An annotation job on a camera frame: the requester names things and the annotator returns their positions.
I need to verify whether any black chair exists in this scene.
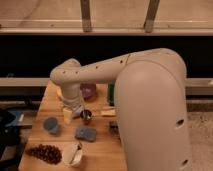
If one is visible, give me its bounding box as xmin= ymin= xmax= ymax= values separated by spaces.
xmin=0 ymin=108 xmax=22 ymax=171

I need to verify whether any crumpled blue cloth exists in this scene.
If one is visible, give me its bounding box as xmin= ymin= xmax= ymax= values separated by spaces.
xmin=72 ymin=106 xmax=84 ymax=118

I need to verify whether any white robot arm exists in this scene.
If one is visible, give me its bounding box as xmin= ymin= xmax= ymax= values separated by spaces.
xmin=50 ymin=48 xmax=192 ymax=171

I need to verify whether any blue sponge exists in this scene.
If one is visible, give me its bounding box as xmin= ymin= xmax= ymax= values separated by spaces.
xmin=75 ymin=127 xmax=96 ymax=142

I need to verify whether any small metal cup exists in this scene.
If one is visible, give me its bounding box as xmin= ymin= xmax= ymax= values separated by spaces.
xmin=80 ymin=109 xmax=92 ymax=125

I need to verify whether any right window frame post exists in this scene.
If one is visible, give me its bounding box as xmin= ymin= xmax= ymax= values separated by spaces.
xmin=144 ymin=0 xmax=160 ymax=33

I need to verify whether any left window frame post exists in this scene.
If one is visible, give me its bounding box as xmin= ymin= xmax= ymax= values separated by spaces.
xmin=80 ymin=0 xmax=92 ymax=32

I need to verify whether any green plastic tray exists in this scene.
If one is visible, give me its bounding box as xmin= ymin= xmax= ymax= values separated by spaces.
xmin=107 ymin=84 xmax=114 ymax=106

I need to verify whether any purple bowl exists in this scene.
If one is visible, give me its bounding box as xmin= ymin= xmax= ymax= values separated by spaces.
xmin=80 ymin=84 xmax=96 ymax=99

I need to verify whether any brown grape bunch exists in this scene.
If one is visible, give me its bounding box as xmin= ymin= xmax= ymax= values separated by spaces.
xmin=26 ymin=144 xmax=62 ymax=164

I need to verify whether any beige banana toy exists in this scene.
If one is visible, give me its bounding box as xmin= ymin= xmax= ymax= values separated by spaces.
xmin=101 ymin=107 xmax=115 ymax=117

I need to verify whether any blue plastic cup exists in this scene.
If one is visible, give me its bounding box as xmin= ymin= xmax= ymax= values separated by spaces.
xmin=43 ymin=117 xmax=59 ymax=135

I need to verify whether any window frame post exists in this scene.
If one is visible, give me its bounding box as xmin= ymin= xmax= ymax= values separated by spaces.
xmin=144 ymin=0 xmax=160 ymax=33
xmin=80 ymin=0 xmax=92 ymax=32

